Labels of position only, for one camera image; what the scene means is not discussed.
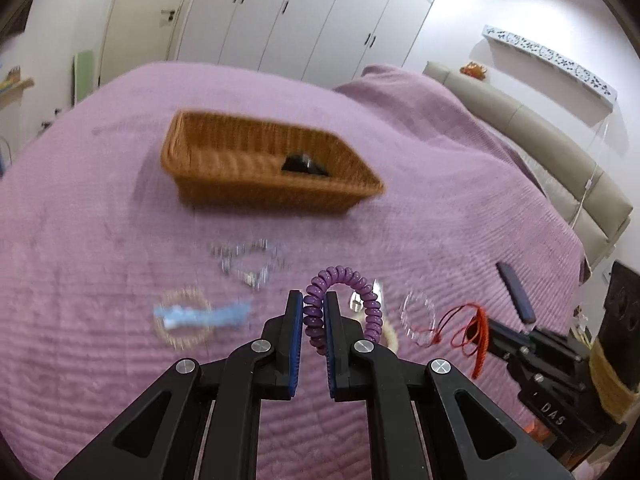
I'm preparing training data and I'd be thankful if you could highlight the white wardrobe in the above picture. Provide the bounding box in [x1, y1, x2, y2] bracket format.
[170, 0, 448, 88]

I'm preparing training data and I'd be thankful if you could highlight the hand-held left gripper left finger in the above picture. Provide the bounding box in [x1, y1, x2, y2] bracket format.
[52, 290, 306, 480]

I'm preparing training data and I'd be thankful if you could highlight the silver metal hair clip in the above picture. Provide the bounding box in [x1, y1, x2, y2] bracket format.
[347, 280, 386, 311]

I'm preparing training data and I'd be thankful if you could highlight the purple spiral hair tie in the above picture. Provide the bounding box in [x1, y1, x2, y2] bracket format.
[302, 265, 385, 358]

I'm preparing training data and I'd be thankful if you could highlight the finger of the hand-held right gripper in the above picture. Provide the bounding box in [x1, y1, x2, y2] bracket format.
[487, 317, 538, 362]

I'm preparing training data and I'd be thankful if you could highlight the clear bead bracelet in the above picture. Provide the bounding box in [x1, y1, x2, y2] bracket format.
[400, 291, 438, 347]

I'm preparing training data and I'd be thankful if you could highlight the white hanging cable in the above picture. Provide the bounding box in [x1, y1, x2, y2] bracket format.
[570, 115, 612, 231]

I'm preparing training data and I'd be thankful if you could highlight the dark blue bar hair clip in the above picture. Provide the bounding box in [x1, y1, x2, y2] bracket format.
[496, 261, 537, 323]

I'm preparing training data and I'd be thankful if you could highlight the red cord necklace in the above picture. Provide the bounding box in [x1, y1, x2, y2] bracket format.
[430, 302, 490, 380]

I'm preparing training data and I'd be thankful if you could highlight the white ornamental wall shelf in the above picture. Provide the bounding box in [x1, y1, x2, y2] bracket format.
[481, 24, 620, 111]

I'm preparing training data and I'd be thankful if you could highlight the pink quilted bedspread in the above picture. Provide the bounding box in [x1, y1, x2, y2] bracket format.
[0, 60, 593, 480]

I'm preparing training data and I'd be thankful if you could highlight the cream spiral hair tie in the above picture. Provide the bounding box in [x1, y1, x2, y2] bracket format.
[350, 310, 401, 351]

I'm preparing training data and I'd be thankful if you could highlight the black bedside cabinet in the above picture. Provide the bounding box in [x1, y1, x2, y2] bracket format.
[602, 260, 640, 353]

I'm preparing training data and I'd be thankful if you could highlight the black strap choker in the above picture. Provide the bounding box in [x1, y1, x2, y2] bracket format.
[281, 152, 331, 178]

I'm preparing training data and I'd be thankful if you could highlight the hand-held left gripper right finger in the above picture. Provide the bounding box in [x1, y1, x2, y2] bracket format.
[324, 291, 576, 480]

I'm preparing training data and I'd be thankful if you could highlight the white room door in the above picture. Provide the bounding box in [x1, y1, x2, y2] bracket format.
[100, 0, 201, 86]

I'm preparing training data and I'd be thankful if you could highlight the brown wicker basket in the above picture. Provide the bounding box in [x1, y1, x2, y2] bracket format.
[161, 110, 386, 217]

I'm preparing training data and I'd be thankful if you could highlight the light blue scrunchie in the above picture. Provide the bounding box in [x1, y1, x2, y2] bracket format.
[152, 300, 253, 331]

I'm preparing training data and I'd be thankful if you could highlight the beige padded headboard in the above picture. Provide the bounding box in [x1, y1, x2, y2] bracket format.
[422, 60, 635, 281]

